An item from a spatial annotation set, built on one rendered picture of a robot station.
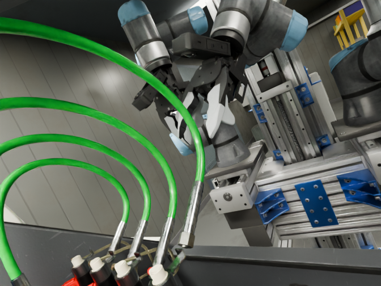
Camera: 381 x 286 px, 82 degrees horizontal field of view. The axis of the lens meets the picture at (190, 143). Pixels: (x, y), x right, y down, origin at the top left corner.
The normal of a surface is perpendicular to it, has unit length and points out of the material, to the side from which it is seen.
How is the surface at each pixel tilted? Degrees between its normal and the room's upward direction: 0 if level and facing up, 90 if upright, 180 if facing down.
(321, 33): 90
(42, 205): 90
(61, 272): 90
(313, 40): 90
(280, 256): 0
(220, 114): 106
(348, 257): 0
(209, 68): 48
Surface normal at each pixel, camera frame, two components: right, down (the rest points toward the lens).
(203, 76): -0.70, -0.37
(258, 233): -0.44, 0.28
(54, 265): 0.72, -0.28
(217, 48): 0.69, 0.04
